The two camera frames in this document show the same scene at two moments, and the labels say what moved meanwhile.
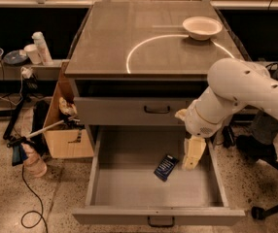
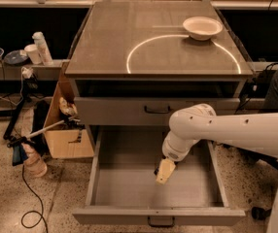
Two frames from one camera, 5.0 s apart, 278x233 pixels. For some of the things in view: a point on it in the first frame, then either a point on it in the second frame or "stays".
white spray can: (46, 55) stays
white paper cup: (33, 53) stays
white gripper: (198, 121) → (171, 152)
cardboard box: (67, 140) stays
